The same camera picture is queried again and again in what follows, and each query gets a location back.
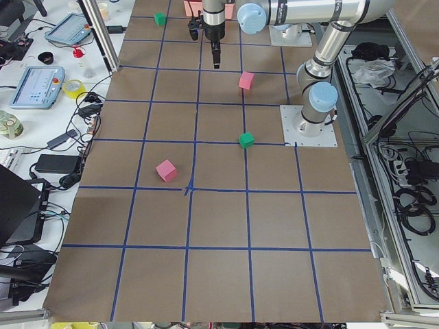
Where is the teach pendant near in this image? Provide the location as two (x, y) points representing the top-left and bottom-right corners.
(10, 66), (65, 109)

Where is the aluminium frame post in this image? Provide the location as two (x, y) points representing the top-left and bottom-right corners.
(77, 0), (120, 73)

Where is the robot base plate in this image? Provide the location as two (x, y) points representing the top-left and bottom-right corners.
(280, 105), (337, 147)
(269, 23), (312, 47)

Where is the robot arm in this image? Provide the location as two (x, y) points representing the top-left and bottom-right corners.
(235, 0), (394, 137)

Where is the green foam cube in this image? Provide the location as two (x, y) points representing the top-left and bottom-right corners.
(239, 132), (254, 149)
(154, 12), (166, 26)

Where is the teach pendant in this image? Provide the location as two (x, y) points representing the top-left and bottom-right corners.
(45, 13), (91, 46)
(10, 66), (65, 109)

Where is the pink foam cube centre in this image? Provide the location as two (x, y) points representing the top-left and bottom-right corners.
(239, 71), (255, 90)

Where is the black power adapter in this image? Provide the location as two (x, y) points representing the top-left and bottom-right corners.
(35, 154), (80, 174)

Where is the teach pendant far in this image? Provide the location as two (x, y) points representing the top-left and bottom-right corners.
(45, 13), (91, 46)

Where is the pink plastic tray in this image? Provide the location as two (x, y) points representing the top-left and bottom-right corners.
(183, 0), (235, 20)

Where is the yellow tape roll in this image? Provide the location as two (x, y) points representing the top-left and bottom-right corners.
(62, 80), (87, 99)

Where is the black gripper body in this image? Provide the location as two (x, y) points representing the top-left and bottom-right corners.
(202, 10), (226, 42)

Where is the pink foam cube far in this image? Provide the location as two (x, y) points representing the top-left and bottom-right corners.
(156, 160), (178, 182)

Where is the pink foam cube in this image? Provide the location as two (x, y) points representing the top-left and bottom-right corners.
(156, 160), (178, 182)
(239, 71), (255, 90)

